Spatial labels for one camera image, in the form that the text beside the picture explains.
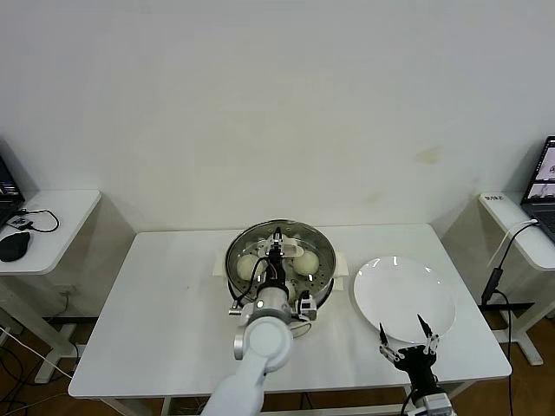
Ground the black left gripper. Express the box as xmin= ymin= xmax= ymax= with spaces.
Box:
xmin=264 ymin=227 xmax=287 ymax=289

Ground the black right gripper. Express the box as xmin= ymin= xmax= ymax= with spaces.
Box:
xmin=378 ymin=315 xmax=440 ymax=391

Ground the glass lid with cream handle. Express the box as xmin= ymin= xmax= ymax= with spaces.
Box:
xmin=225 ymin=219 xmax=337 ymax=307

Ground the perforated steel steamer basket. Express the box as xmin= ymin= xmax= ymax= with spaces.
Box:
xmin=212 ymin=219 xmax=349 ymax=309

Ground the round white plate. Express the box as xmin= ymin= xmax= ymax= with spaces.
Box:
xmin=352 ymin=255 xmax=457 ymax=344

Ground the white side desk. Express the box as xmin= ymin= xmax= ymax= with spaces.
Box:
xmin=0 ymin=189 xmax=138 ymax=386
xmin=440 ymin=190 xmax=555 ymax=365

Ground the black computer mouse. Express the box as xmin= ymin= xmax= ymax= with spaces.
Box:
xmin=0 ymin=231 xmax=32 ymax=263

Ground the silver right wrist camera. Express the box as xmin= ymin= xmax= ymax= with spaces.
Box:
xmin=422 ymin=384 xmax=451 ymax=415

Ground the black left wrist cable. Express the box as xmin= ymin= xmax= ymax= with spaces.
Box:
xmin=232 ymin=257 xmax=313 ymax=339

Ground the white table frame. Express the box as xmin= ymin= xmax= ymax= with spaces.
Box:
xmin=103 ymin=380 xmax=478 ymax=416

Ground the black cable with adapter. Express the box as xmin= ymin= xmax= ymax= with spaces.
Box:
xmin=480 ymin=221 xmax=541 ymax=416

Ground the white charging cable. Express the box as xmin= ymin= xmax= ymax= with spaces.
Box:
xmin=495 ymin=218 xmax=539 ymax=263

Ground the thin black looped cable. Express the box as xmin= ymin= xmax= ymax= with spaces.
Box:
xmin=17 ymin=209 xmax=60 ymax=234

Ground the white floor cable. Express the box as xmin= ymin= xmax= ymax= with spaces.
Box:
xmin=0 ymin=327 xmax=75 ymax=381

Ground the black floor cable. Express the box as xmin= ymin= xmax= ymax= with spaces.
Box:
xmin=0 ymin=346 xmax=40 ymax=416

